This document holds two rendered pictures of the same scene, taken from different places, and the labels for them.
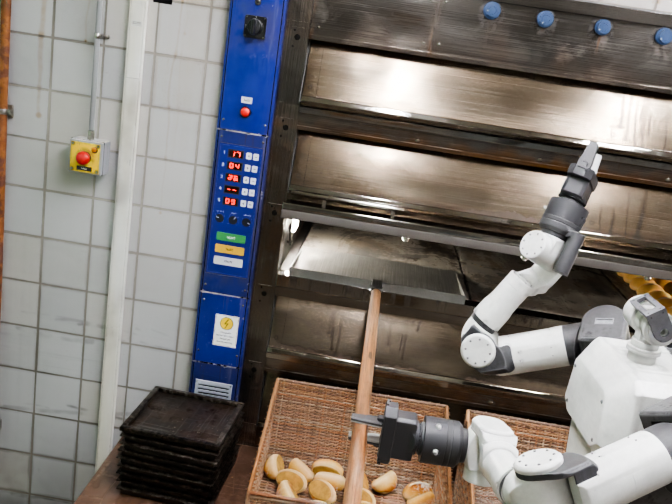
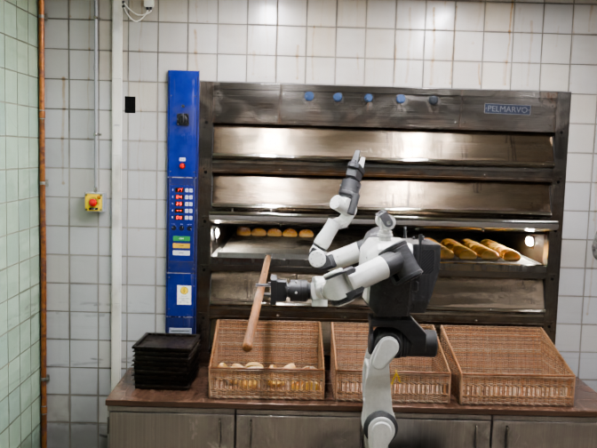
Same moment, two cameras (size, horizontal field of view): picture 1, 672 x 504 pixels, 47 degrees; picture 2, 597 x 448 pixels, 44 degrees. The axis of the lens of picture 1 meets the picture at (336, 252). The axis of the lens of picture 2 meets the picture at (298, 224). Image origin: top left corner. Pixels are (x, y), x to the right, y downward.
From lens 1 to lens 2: 1.61 m
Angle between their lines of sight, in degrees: 10
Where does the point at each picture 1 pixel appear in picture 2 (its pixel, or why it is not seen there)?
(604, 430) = not seen: hidden behind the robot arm
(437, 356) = not seen: hidden behind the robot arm
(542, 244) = (339, 200)
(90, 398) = (105, 351)
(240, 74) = (177, 146)
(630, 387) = (376, 247)
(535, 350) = (345, 253)
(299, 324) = (226, 285)
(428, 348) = not seen: hidden behind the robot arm
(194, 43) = (149, 132)
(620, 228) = (398, 204)
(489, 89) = (314, 137)
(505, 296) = (327, 230)
